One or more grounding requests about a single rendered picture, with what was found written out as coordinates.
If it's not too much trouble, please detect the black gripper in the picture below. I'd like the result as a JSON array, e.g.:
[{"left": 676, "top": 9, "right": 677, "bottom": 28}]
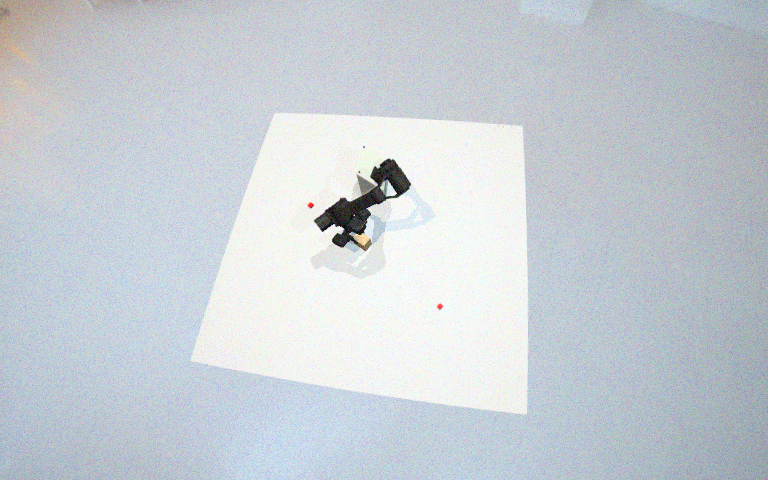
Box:
[{"left": 332, "top": 209, "right": 371, "bottom": 248}]

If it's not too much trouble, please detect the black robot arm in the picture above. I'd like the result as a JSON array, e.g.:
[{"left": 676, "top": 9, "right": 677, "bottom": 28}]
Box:
[{"left": 313, "top": 159, "right": 411, "bottom": 235}]

